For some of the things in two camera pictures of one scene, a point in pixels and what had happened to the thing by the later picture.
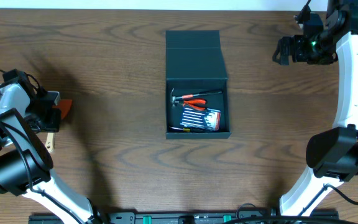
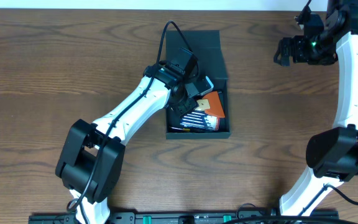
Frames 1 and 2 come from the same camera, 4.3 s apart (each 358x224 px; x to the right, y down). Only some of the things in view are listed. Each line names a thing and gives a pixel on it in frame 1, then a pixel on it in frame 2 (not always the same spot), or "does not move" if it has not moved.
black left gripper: (52, 116) to (194, 101)
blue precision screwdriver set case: (208, 119) does not move
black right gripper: (298, 41) does not move
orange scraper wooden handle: (65, 106) to (212, 105)
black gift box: (195, 60) does not move
